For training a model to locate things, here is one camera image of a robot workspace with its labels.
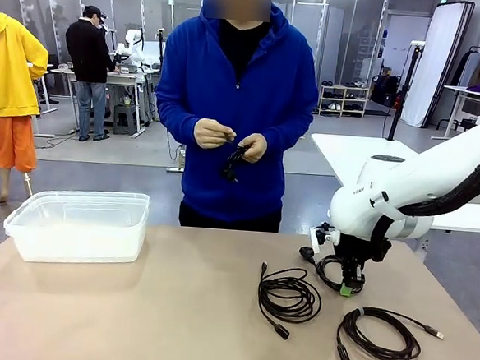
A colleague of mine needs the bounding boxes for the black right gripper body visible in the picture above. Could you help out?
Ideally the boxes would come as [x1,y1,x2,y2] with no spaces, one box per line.
[331,231,376,280]

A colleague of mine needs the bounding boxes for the black power cable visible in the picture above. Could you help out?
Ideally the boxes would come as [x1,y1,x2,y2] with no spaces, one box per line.
[222,140,252,186]
[297,244,367,297]

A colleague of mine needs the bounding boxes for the black USB extension cable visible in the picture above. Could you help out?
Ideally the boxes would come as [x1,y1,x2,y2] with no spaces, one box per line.
[333,304,447,360]
[255,261,325,343]

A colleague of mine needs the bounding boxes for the person's left forearm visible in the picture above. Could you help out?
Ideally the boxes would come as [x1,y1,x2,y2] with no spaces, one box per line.
[261,93,320,155]

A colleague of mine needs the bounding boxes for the person's right forearm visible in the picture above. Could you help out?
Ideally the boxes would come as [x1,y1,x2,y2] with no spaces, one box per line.
[152,85,209,141]

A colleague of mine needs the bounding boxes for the person's left hand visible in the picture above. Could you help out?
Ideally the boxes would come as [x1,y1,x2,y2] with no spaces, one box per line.
[239,132,269,165]

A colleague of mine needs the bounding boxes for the person's right hand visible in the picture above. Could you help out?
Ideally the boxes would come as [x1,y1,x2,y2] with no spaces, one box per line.
[192,118,238,153]

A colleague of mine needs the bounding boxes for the large white table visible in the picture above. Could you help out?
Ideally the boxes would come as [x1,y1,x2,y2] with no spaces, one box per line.
[302,132,480,264]

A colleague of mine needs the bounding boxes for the person in blue hoodie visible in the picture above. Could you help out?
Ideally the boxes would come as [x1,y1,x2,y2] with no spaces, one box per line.
[145,0,327,236]

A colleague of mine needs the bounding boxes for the wooden shoe rack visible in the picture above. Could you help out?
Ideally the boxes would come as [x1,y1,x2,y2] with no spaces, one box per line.
[317,80,371,120]

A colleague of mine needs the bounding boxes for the black pole stand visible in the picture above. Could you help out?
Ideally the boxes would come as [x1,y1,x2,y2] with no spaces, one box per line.
[386,39,427,144]

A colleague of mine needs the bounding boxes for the black bags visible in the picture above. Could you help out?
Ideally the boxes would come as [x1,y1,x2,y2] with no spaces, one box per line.
[369,72,403,108]

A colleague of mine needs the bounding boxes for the black utility cart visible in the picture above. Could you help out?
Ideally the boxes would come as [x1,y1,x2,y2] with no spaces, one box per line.
[453,115,480,134]

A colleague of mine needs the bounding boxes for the white desk thin legs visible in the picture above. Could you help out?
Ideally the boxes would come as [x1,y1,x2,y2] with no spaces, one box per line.
[431,83,480,143]

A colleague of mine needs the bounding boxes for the white folding screen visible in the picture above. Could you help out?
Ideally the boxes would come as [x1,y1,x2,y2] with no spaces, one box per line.
[399,0,476,132]

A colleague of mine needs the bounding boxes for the grey plastic stool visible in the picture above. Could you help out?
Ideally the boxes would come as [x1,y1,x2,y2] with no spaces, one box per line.
[112,104,141,136]

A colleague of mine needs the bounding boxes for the clear plastic storage container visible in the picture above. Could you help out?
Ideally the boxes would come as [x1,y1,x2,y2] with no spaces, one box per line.
[1,183,152,270]

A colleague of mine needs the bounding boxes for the grey workbench with equipment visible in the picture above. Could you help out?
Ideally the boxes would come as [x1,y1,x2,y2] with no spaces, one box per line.
[45,62,160,141]

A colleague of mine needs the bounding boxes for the small white background robot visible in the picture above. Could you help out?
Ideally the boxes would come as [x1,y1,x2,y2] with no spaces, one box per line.
[113,25,149,70]

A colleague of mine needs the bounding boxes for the man in black jacket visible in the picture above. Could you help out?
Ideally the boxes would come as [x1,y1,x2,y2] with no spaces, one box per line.
[58,3,121,144]

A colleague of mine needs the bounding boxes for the mannequin yellow hoodie orange shorts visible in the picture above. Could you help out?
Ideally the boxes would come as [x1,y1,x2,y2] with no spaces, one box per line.
[0,0,54,207]

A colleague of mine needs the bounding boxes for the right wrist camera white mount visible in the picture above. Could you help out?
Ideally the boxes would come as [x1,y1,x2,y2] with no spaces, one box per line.
[307,220,341,255]

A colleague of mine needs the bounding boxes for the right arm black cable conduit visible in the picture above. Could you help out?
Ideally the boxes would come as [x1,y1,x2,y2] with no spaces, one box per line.
[367,134,480,270]

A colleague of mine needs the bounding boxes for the black tripod with camera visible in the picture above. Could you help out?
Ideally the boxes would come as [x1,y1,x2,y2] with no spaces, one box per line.
[152,27,172,95]

